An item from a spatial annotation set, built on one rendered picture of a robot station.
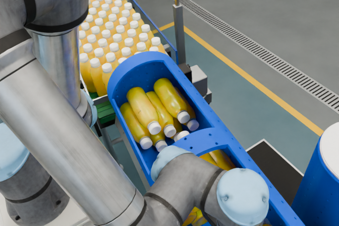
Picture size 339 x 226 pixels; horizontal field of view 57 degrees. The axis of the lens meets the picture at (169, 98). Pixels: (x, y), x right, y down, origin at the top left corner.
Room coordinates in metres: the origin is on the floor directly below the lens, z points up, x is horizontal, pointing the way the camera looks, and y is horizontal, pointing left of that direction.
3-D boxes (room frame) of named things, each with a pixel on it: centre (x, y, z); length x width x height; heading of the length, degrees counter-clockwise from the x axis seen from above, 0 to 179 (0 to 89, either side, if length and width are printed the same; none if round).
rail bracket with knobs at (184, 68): (1.04, -0.06, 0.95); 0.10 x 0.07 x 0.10; 110
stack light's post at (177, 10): (1.42, -0.10, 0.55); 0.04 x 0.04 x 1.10; 20
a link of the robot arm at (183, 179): (0.27, 0.00, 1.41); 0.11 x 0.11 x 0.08; 50
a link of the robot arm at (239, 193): (0.22, -0.09, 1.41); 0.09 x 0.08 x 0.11; 50
